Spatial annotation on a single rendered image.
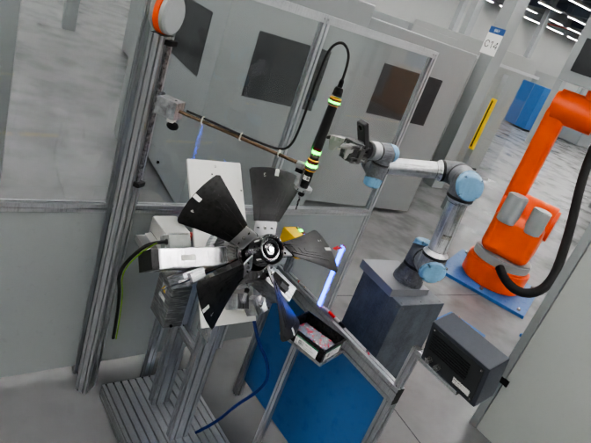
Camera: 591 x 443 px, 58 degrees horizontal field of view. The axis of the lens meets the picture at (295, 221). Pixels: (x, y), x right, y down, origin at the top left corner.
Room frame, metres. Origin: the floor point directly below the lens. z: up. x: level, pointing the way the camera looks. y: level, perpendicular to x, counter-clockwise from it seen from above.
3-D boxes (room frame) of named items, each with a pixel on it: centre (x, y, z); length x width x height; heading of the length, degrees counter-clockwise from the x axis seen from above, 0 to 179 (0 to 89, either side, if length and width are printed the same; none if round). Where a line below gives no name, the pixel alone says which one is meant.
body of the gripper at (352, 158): (2.06, -0.13, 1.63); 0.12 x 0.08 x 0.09; 133
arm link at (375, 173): (2.19, -0.24, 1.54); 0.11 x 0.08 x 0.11; 11
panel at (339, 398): (2.09, -0.32, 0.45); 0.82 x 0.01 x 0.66; 43
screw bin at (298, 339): (1.93, -0.24, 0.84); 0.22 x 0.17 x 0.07; 59
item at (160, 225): (2.21, 0.55, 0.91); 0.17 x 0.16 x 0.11; 43
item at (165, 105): (2.04, 0.63, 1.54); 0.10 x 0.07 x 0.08; 78
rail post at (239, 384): (2.40, -0.02, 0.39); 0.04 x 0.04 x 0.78; 43
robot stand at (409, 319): (2.38, -0.62, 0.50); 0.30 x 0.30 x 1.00; 37
